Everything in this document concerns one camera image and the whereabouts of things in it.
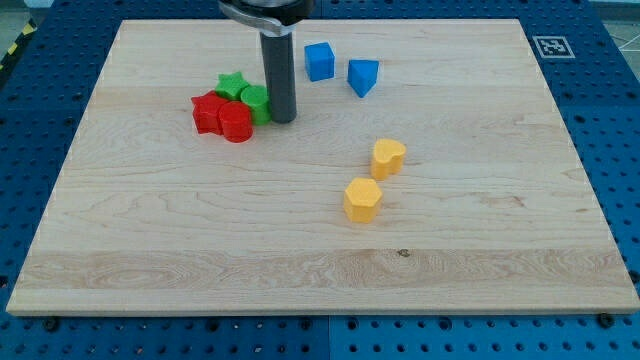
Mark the black and silver robot arm flange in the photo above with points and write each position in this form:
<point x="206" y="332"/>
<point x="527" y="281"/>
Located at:
<point x="273" y="18"/>

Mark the yellow hexagon block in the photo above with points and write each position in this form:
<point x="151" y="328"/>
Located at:
<point x="362" y="200"/>

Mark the yellow heart block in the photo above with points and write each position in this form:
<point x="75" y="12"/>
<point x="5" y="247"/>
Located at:
<point x="387" y="158"/>

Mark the green cylinder block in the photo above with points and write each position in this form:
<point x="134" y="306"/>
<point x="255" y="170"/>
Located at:
<point x="256" y="97"/>

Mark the red cylinder block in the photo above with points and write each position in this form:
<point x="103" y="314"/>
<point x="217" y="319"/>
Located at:
<point x="236" y="122"/>

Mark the light wooden board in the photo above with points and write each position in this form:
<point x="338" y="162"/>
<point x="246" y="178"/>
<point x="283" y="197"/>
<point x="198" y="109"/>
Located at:
<point x="492" y="212"/>

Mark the blue triangular prism block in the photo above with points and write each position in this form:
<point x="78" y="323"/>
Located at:
<point x="362" y="75"/>

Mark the blue cube block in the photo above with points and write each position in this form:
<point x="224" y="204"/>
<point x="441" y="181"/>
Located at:
<point x="319" y="61"/>

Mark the green star block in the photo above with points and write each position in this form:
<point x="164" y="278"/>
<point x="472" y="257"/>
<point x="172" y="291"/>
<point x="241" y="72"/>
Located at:
<point x="231" y="85"/>

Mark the red star block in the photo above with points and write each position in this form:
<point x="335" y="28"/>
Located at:
<point x="206" y="112"/>

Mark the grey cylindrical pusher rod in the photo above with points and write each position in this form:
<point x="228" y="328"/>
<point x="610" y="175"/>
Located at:
<point x="279" y="69"/>

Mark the white fiducial marker tag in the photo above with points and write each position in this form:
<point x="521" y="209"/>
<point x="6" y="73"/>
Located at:
<point x="553" y="47"/>

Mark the yellow black hazard tape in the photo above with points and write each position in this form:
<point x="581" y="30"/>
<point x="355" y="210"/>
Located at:
<point x="18" y="46"/>

